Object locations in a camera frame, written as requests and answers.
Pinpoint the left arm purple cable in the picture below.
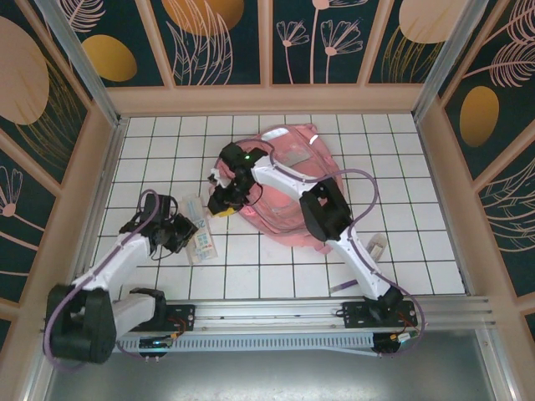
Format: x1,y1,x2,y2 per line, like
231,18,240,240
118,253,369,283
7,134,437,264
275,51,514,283
43,190,176,373

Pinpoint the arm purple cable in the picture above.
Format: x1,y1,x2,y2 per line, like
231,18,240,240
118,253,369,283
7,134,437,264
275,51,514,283
43,190,176,373
212,141,427,360

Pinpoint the aluminium frame post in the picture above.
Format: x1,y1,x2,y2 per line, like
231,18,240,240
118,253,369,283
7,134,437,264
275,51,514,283
411,0,490,120
35,0,129,126

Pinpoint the pink backpack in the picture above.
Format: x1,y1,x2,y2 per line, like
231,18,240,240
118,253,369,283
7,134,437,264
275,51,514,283
212,123,348,256

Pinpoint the transparent pencil pouch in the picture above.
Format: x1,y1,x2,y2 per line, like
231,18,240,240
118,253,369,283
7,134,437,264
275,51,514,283
182,192,221,265

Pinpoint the grey slotted cable duct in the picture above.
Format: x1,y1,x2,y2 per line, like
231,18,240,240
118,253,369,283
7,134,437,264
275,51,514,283
112,332,377,356

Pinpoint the aluminium mounting rail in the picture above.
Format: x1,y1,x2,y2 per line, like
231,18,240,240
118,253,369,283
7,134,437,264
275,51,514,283
41,294,494,335

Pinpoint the aluminium side rail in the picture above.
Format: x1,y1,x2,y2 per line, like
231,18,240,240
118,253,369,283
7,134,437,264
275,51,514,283
64,119,126,302

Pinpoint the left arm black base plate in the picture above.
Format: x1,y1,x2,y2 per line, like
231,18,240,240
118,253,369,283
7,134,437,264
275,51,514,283
120,303,196,333

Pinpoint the small circuit board with LED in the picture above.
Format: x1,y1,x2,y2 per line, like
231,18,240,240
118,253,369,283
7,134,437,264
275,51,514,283
374,329,421,358
137,333,175,360

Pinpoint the grey metal sheet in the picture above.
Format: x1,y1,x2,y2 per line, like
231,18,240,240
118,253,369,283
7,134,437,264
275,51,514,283
24,329,515,401

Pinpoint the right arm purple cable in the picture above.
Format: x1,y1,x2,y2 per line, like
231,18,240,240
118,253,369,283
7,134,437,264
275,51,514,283
212,141,427,360

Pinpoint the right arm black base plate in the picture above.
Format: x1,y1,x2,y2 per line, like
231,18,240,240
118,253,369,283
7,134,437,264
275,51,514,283
342,301,418,331

